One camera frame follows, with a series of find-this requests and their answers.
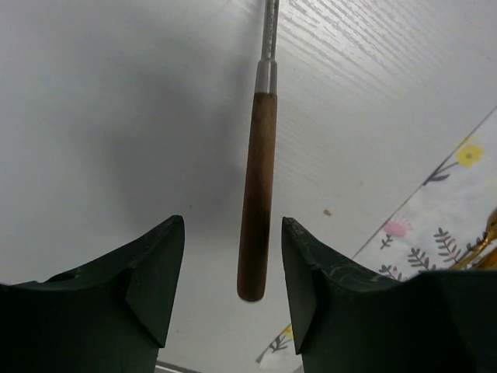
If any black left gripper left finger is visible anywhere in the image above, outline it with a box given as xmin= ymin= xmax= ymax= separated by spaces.
xmin=1 ymin=215 xmax=185 ymax=372

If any gold spoon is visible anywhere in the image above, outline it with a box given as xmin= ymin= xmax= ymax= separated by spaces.
xmin=450 ymin=209 xmax=496 ymax=270

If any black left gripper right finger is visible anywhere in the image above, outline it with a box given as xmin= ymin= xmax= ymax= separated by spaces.
xmin=282 ymin=218 xmax=496 ymax=373

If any wooden handled metal spatula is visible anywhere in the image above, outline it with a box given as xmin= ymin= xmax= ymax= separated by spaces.
xmin=237 ymin=1 xmax=280 ymax=302

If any floral patterned placemat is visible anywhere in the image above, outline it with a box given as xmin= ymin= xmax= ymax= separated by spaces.
xmin=258 ymin=114 xmax=496 ymax=372

